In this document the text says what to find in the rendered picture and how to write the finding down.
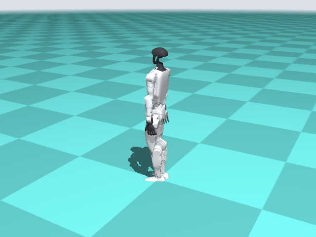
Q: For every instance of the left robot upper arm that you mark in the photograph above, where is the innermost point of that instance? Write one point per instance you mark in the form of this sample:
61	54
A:
150	80

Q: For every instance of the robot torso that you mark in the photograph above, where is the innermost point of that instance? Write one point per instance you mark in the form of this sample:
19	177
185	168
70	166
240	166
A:
160	90

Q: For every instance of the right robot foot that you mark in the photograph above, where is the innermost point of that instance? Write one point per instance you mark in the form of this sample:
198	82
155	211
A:
165	175

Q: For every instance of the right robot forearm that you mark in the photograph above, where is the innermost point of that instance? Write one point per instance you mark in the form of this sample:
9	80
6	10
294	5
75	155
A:
163	102

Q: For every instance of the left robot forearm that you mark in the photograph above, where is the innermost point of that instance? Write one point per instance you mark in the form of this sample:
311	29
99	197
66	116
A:
149	108

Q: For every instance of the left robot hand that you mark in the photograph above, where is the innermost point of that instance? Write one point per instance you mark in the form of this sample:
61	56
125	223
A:
150	128

